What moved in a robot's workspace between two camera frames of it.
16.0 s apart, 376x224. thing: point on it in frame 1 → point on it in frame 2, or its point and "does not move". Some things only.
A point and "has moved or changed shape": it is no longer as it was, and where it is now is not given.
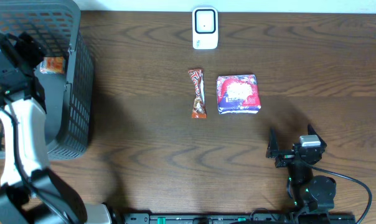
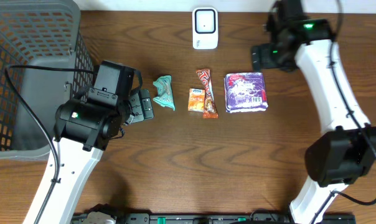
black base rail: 236,218 does not move
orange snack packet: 53,65 → 196,99
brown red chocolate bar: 197,78 → 210,111
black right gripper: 272,149 → 267,61
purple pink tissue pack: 238,94 has moved or changed shape
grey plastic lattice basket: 69,96 does not move
